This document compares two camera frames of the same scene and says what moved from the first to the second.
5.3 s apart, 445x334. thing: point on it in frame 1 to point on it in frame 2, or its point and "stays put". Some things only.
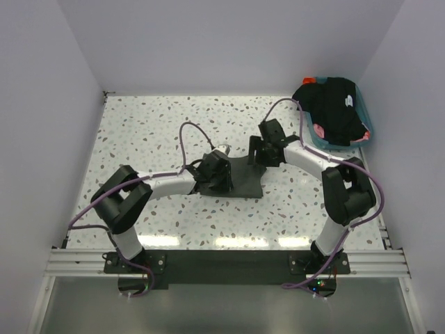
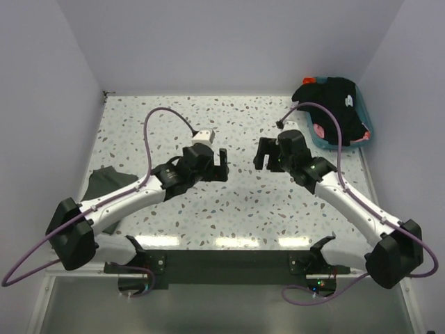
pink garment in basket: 319,130 stays put
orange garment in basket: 309,80 stays put
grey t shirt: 246,180 to 106,179
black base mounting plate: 230,266 stays put
